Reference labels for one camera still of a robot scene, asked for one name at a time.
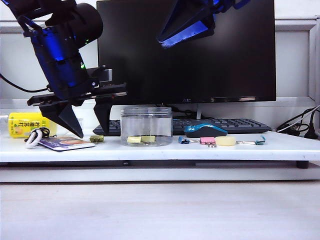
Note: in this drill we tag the silver monitor stand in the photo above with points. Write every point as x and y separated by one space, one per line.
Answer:
199 112

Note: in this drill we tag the blue and orange card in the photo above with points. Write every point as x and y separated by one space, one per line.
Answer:
67 145

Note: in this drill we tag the black computer keyboard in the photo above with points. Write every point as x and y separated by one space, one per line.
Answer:
240 125

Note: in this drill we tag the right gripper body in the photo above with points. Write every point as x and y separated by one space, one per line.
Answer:
212 6

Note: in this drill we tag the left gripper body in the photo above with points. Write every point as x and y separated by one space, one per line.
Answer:
75 99

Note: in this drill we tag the aluminium partition frame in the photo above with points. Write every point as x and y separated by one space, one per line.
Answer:
15 27

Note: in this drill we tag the yellow eraser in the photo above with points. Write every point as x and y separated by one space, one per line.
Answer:
225 141

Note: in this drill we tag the clear plastic jar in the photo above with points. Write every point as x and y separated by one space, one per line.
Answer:
146 120

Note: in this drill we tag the blue and black mouse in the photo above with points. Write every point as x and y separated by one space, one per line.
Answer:
205 131

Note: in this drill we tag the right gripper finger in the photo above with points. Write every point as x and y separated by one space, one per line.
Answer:
192 33
182 17

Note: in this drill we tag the teal binder clip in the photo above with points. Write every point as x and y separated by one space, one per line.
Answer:
260 142

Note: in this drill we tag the plastic bottle with yellow label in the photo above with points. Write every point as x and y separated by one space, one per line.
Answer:
25 122

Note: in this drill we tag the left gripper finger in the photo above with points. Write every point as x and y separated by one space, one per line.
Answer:
65 117
103 112

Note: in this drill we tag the white desk riser board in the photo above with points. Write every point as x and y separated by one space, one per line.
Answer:
160 153

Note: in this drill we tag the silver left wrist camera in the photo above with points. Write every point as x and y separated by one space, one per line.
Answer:
106 75

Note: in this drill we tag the blue binder clip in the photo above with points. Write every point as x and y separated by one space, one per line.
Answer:
183 140

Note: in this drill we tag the black power plug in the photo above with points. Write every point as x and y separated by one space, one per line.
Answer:
311 132

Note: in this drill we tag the black AOC computer monitor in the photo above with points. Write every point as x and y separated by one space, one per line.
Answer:
200 75

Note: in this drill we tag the pink binder clip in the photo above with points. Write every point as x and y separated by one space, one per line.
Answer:
207 141

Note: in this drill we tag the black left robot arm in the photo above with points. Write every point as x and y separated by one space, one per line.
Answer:
62 62

